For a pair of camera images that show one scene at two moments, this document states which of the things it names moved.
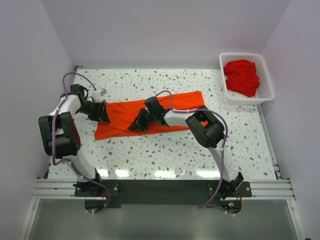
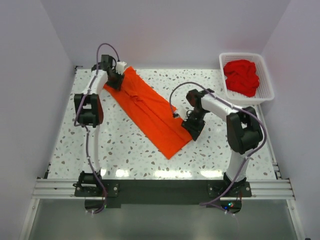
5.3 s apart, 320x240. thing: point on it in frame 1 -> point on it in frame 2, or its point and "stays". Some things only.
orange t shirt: [121, 114] -> [152, 112]
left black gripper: [101, 114] -> [118, 85]
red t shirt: [241, 77] stays
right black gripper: [138, 124] -> [194, 130]
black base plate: [107, 193] stays
